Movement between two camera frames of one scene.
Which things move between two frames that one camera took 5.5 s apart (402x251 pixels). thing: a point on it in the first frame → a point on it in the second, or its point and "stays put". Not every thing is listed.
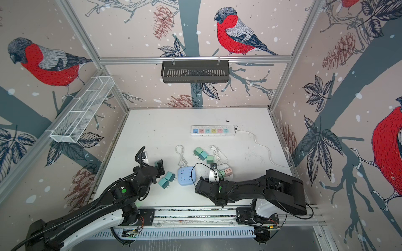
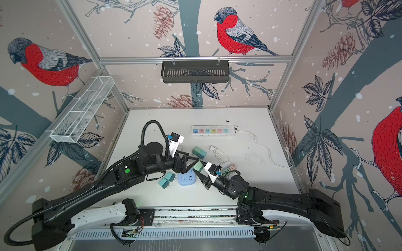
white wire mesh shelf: (80, 112) stays put
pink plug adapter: (228, 172) → (233, 167)
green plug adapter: (197, 151) stays put
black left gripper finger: (138, 156) → (196, 159)
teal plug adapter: (170, 177) stays put
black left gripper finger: (161, 169) → (190, 166)
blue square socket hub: (186, 175) stays put
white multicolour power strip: (213, 130) stays put
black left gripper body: (155, 168) → (177, 166)
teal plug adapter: (164, 183) stays put
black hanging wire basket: (194, 71) stays put
